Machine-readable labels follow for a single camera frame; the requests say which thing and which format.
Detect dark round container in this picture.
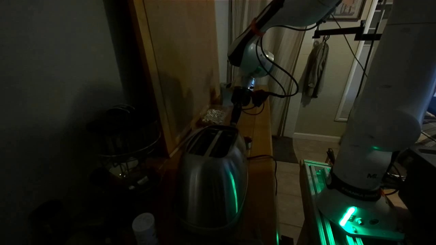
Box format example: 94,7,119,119
29,199,74,245

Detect wooden cabinet side panel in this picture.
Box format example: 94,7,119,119
128,0,224,158

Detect framed wall picture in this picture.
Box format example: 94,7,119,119
338,0,368,22

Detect black toaster power cord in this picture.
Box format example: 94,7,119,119
247,153,279,196

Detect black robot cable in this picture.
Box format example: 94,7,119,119
254,36,301,111

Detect clear dish with white pieces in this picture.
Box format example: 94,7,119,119
202,107,230,127

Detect hanging grey towel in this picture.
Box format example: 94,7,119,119
300,39,331,107

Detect white door frame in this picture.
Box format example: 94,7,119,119
334,0,387,124

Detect silver two-slot toaster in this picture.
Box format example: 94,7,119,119
176,124,251,236

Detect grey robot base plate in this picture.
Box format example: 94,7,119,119
316,188,406,243

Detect black equipment box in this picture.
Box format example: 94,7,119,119
399,147,436,229

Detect white cylindrical cup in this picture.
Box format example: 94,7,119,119
131,211,158,245

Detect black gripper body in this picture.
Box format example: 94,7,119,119
230,86,255,108

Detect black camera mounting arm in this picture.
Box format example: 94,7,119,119
311,13,387,44

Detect aluminium frame with green light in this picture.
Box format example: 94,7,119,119
299,158,410,245

